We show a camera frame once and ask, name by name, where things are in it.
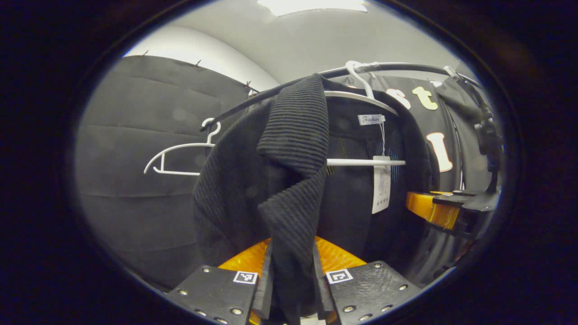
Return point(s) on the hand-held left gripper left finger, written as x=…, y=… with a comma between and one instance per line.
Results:
x=265, y=284

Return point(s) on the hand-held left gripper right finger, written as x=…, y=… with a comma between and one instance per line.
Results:
x=320, y=289

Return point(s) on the white plastic clothes hanger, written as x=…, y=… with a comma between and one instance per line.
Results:
x=361, y=162

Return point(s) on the black backdrop cloth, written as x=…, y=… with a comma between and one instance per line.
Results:
x=135, y=135

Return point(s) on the white paper hang tag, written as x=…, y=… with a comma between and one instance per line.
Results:
x=381, y=189

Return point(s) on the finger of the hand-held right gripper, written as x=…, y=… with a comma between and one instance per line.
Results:
x=456, y=232
x=478, y=201

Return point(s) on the black knit jacket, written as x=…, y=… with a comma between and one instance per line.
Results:
x=293, y=135

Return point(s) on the black clothes rack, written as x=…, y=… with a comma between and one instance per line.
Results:
x=397, y=66

